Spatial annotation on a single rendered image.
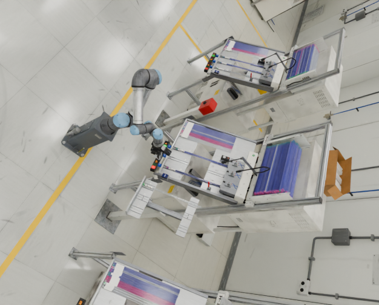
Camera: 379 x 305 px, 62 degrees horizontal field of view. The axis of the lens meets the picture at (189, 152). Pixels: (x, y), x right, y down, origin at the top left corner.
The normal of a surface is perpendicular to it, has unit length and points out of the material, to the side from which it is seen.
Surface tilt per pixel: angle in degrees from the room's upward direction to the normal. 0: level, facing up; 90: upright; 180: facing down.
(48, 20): 0
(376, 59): 90
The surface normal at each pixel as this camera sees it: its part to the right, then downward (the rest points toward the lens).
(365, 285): -0.62, -0.64
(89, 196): 0.70, -0.19
